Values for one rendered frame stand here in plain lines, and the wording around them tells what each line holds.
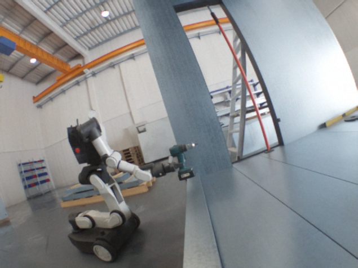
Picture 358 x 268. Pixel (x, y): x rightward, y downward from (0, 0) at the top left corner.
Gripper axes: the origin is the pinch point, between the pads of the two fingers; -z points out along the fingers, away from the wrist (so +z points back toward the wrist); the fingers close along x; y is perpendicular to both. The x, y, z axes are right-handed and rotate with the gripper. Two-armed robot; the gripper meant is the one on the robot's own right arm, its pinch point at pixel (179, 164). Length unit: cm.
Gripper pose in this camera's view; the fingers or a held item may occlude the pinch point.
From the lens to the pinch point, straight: 111.4
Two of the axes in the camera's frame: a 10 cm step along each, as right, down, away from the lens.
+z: -9.5, 3.1, 0.5
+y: 3.1, 9.5, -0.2
